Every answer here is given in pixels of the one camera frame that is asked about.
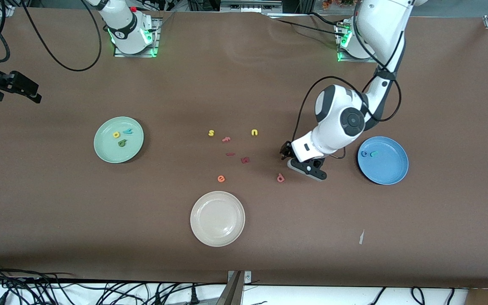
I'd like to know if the blue plate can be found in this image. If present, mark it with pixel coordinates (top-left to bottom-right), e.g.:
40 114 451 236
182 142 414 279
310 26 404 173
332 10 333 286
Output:
357 136 409 186

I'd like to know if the beige plate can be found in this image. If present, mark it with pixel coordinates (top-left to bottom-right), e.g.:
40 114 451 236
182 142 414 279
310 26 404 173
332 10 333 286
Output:
190 191 246 247

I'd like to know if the light green plate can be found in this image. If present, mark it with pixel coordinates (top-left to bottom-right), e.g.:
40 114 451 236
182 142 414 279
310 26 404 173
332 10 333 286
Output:
94 116 144 164

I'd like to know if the grey metal bar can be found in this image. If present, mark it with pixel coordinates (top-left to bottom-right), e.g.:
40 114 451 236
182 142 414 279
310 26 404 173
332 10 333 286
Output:
215 271 244 305

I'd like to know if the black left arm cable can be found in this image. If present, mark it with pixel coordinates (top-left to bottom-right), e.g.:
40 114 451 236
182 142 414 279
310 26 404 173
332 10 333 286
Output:
296 0 402 142

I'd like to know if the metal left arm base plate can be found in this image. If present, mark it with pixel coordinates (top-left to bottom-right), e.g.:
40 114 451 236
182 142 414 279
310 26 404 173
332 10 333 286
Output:
336 23 376 63

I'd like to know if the black tabletop cable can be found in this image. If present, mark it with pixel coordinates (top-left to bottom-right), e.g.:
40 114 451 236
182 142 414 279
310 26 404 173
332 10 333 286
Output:
269 13 346 36

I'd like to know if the small metal bracket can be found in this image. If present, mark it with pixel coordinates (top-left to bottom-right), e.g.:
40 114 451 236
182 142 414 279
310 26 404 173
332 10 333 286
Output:
227 270 252 285

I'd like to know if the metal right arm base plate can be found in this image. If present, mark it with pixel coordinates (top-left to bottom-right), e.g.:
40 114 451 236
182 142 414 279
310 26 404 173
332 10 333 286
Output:
114 17 160 58

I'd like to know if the aluminium frame profile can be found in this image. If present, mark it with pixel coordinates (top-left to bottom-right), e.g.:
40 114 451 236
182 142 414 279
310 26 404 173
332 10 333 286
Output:
220 0 283 13

